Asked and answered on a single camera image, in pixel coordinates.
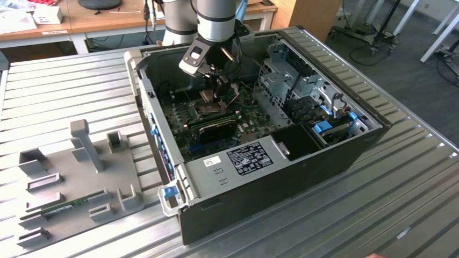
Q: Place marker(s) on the grey parts rack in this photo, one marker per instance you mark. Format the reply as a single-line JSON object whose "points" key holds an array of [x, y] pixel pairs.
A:
{"points": [[71, 182]]}

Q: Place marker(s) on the CPU socket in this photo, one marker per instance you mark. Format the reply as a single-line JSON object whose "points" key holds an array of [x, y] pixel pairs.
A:
{"points": [[206, 109]]}

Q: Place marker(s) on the green RAM stick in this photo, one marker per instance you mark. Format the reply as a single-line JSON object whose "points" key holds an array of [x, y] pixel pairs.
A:
{"points": [[64, 207]]}

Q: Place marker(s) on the white plastic bag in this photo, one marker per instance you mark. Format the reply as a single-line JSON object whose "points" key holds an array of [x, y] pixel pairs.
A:
{"points": [[13, 22]]}

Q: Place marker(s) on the white cardboard box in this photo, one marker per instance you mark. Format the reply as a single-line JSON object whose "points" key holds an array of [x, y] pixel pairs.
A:
{"points": [[48, 14]]}

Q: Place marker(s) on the grey power supply unit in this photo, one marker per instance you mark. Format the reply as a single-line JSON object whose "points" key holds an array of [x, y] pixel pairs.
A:
{"points": [[215, 174]]}

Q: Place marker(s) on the blue disk carrier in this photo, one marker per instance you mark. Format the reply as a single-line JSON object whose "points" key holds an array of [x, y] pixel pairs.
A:
{"points": [[323, 127]]}

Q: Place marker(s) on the silver CPU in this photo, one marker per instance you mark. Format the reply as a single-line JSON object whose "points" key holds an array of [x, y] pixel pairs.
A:
{"points": [[207, 96]]}

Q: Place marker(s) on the blue plastic clip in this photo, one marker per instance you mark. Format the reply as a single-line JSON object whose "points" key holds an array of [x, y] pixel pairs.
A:
{"points": [[352, 116]]}

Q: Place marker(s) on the black rolling stand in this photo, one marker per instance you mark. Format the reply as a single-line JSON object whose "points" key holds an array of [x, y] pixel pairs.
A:
{"points": [[386, 27]]}

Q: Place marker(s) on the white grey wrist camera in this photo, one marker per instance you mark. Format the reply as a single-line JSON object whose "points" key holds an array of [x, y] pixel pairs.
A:
{"points": [[194, 57]]}

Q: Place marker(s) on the metal drive cage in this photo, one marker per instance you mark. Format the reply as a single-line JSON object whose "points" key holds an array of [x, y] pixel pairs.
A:
{"points": [[276, 80]]}

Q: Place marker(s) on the white table leg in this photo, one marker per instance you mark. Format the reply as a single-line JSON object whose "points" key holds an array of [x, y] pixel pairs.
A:
{"points": [[406, 17]]}

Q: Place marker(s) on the black open PC case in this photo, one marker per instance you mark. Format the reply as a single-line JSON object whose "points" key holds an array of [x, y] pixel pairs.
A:
{"points": [[268, 201]]}

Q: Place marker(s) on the silver disk bay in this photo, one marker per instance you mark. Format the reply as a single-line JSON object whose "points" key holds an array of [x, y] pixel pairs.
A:
{"points": [[336, 133]]}

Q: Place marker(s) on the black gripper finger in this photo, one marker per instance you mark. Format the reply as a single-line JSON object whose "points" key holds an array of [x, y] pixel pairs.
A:
{"points": [[224, 84], [216, 88]]}

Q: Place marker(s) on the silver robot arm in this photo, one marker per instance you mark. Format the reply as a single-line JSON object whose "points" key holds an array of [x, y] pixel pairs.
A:
{"points": [[215, 24]]}

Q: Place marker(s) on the white table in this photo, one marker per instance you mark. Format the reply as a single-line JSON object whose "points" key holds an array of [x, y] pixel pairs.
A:
{"points": [[440, 40]]}

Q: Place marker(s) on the black round object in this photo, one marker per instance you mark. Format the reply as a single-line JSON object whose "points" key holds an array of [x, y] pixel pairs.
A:
{"points": [[99, 4]]}

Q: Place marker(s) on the wooden cabinet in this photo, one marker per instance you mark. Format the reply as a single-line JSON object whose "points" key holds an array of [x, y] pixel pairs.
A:
{"points": [[311, 16]]}

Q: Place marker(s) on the metal locking lever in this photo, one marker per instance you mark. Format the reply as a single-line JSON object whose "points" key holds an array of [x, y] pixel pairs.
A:
{"points": [[235, 97], [187, 96]]}

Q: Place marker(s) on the installed RAM stick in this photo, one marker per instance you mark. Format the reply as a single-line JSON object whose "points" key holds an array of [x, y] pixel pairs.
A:
{"points": [[211, 122]]}

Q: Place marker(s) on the wooden desk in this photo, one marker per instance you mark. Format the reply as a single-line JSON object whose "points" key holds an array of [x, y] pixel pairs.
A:
{"points": [[107, 18]]}

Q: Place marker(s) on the white tape strip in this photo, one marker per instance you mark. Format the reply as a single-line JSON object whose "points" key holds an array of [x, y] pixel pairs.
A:
{"points": [[403, 233]]}

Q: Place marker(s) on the green motherboard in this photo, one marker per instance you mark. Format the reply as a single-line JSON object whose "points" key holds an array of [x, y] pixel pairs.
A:
{"points": [[251, 107]]}

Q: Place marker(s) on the blue case latch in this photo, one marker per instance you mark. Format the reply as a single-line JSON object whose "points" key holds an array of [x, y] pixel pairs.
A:
{"points": [[170, 193]]}

